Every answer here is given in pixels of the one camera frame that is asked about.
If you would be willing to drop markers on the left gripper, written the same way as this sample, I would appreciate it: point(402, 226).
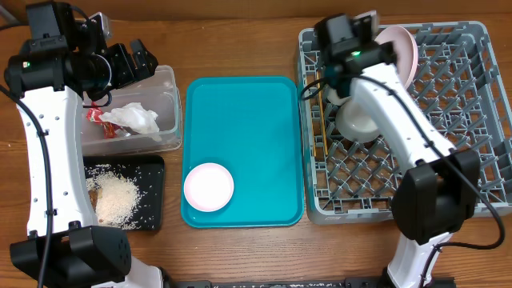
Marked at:
point(127, 73)

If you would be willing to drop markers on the white cup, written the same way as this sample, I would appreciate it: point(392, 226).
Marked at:
point(333, 98)

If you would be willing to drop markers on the wooden chopstick diagonal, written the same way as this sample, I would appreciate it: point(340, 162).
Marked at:
point(321, 87)

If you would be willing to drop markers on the wooden chopstick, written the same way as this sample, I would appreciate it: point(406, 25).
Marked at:
point(312, 105)

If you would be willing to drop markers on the grey-white bowl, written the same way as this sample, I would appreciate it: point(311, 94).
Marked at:
point(354, 124)

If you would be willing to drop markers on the white napkin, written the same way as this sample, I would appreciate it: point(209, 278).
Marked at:
point(134, 119)

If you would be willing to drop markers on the pink plate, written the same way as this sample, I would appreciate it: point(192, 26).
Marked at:
point(406, 49)

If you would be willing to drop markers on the red snack wrapper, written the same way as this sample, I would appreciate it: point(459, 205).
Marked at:
point(109, 129)

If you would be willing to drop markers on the small pink bowl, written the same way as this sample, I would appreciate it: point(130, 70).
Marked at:
point(208, 187)

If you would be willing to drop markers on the food scraps rice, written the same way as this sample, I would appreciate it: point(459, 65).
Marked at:
point(114, 198)

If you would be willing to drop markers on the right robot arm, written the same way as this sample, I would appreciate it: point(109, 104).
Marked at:
point(437, 191)

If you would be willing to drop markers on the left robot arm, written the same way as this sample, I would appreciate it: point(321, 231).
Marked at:
point(65, 245)

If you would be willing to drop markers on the clear plastic bin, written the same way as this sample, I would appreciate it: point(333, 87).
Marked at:
point(159, 94)

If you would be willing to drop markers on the teal plastic tray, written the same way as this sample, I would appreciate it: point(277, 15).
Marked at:
point(251, 126)

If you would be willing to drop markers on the black tray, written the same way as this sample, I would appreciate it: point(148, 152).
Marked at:
point(152, 180)

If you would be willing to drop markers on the grey plastic dish rack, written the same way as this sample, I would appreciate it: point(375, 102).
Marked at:
point(459, 88)

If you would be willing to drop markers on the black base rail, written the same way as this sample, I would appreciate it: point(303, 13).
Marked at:
point(357, 282)

